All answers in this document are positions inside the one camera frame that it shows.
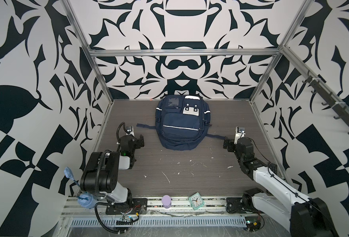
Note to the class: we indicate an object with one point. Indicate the purple small bottle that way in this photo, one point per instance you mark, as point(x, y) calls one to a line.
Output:
point(166, 201)

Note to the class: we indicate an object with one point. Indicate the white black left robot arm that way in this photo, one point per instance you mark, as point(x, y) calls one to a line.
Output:
point(100, 176)

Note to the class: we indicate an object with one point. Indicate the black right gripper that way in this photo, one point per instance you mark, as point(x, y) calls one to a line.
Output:
point(231, 144)

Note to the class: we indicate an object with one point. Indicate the teal small alarm clock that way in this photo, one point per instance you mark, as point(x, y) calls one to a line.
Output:
point(196, 201)

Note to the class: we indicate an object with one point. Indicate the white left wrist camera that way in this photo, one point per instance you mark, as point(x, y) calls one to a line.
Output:
point(129, 130)

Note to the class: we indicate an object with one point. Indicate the small circuit board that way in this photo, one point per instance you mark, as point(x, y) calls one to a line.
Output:
point(253, 225)
point(127, 220)

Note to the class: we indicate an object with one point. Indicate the small circuit board left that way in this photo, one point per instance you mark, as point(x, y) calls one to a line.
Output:
point(127, 220)

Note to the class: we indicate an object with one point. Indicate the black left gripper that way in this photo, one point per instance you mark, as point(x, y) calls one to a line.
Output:
point(139, 142)

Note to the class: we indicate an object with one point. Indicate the small circuit board right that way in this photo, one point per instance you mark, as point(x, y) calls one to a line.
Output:
point(253, 225)

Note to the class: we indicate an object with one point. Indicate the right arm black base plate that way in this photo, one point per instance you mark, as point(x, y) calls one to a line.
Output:
point(240, 205)

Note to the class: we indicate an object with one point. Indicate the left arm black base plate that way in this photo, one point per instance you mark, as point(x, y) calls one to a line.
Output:
point(135, 205)

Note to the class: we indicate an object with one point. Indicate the light blue water bottle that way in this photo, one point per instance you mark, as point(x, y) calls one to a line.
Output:
point(86, 199)

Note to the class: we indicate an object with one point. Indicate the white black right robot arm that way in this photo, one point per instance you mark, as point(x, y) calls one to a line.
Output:
point(299, 214)

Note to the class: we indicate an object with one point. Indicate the white slotted cable duct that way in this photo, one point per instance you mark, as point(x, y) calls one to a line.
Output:
point(193, 221)

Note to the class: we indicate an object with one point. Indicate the black tv remote control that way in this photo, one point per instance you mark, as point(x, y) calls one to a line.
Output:
point(273, 168)

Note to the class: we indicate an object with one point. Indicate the navy blue school backpack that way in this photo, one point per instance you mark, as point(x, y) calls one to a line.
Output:
point(182, 122)

